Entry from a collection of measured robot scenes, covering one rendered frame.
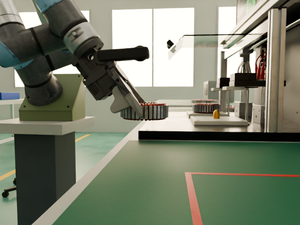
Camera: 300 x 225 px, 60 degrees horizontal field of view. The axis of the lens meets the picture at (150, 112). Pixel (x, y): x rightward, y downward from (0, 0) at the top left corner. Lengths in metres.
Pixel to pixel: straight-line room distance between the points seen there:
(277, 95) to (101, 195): 0.49
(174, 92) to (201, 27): 1.43
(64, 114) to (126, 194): 0.83
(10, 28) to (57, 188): 0.66
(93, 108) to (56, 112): 4.71
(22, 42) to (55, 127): 0.39
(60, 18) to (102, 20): 5.31
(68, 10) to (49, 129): 0.51
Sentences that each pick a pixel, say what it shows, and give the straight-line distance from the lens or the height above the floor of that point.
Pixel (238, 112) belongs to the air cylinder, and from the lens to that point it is 1.07.
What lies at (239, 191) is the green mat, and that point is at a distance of 0.32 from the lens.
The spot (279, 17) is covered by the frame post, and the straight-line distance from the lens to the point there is 0.69.
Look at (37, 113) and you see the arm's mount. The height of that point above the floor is 0.78.
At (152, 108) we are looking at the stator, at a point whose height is 0.83.
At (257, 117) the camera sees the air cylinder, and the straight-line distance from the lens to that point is 0.85.
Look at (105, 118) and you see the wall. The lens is 5.75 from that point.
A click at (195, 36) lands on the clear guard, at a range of 0.97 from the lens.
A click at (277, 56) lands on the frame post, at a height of 0.95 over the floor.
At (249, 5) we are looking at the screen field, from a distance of 1.04.
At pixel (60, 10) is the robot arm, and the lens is 0.64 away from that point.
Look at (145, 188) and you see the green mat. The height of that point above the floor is 0.75.
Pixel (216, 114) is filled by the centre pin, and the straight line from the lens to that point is 0.83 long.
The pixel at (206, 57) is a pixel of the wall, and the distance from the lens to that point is 5.63.
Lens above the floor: 0.86
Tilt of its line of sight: 4 degrees down
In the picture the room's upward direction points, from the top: straight up
